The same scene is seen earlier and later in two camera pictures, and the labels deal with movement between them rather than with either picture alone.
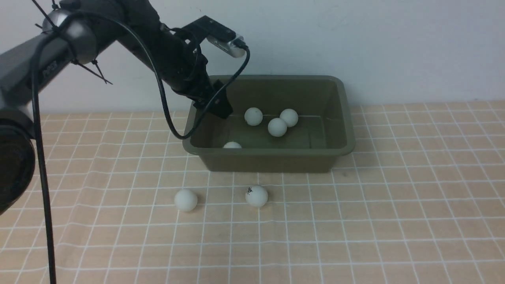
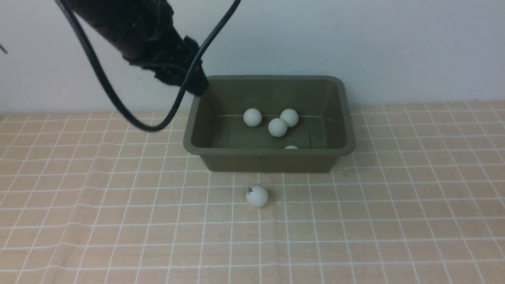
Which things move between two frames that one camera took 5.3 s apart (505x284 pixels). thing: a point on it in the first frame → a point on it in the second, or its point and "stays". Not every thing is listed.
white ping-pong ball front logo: x=277 y=127 stays
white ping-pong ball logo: x=253 y=116 stays
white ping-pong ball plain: x=290 y=116 stays
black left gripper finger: x=220 y=105 → x=198 y=83
